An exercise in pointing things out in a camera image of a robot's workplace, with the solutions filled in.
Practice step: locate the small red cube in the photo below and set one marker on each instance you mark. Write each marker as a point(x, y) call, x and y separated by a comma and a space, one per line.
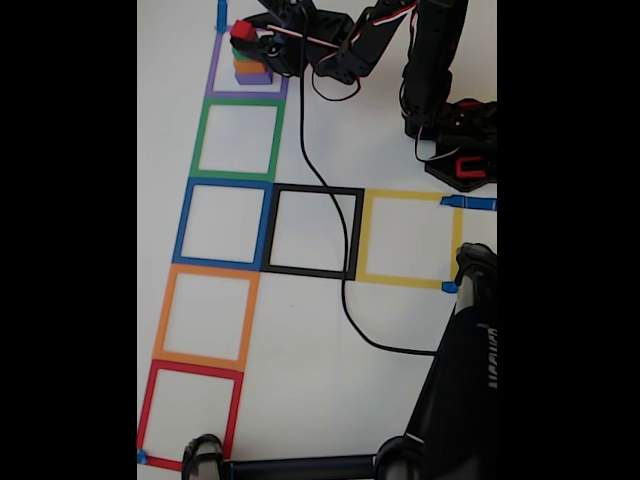
point(243, 30)

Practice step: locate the green cube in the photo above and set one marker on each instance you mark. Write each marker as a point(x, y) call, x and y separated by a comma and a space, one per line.
point(237, 51)

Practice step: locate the orange square block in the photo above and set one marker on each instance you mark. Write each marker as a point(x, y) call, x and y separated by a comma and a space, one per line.
point(247, 66)

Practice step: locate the purple square block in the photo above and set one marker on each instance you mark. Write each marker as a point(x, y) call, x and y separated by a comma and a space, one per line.
point(252, 79)

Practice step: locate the long blue tape strip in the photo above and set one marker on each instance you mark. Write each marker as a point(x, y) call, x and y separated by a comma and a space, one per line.
point(475, 203)

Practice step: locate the small blue tape piece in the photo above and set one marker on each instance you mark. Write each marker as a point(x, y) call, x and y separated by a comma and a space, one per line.
point(449, 287)
point(142, 456)

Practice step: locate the black tripod stand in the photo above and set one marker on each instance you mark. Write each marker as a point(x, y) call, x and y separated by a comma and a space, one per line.
point(450, 400)

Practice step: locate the purple square frame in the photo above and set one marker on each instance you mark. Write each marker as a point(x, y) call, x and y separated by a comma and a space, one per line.
point(212, 65)

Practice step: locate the green square frame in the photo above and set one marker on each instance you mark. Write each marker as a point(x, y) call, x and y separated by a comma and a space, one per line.
point(197, 145)

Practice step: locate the black square frame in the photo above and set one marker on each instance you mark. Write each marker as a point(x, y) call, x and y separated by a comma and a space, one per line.
point(310, 189)

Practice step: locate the yellow square frame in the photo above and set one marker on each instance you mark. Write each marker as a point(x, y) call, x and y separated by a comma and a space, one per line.
point(400, 194)

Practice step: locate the blue square frame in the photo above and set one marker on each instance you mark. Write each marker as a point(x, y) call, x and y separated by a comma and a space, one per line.
point(181, 225)

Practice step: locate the orange square frame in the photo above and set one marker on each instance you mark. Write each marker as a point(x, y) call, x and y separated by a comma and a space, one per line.
point(162, 320)

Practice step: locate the red square frame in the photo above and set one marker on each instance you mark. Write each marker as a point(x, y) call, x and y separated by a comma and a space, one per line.
point(146, 410)

